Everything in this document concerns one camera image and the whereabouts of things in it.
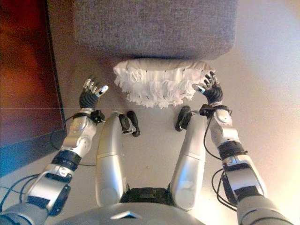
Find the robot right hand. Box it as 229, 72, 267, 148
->
192, 71, 223, 105

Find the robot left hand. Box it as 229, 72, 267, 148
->
79, 74, 110, 111

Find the white fringed cushion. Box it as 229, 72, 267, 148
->
113, 58, 216, 109

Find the black robot right foot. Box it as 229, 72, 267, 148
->
173, 105, 193, 132

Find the black robot foot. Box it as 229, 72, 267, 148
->
119, 110, 141, 138
173, 105, 193, 132

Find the black robot left foot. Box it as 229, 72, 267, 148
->
119, 110, 141, 138

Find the reddish brown wooden table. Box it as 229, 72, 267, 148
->
0, 0, 68, 177

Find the silver robot right leg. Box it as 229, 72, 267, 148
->
170, 112, 207, 210

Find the grey fabric armchair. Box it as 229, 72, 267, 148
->
74, 0, 237, 60

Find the grey robot torso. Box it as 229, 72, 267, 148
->
56, 187, 211, 225

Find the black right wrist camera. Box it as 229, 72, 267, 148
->
199, 104, 213, 117

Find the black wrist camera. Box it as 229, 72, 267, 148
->
199, 104, 213, 117
90, 109, 105, 124

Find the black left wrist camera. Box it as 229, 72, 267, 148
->
90, 109, 105, 124

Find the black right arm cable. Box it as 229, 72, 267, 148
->
203, 114, 239, 211

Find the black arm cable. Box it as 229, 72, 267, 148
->
203, 114, 239, 211
0, 113, 97, 207

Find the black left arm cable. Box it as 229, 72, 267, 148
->
0, 113, 97, 207

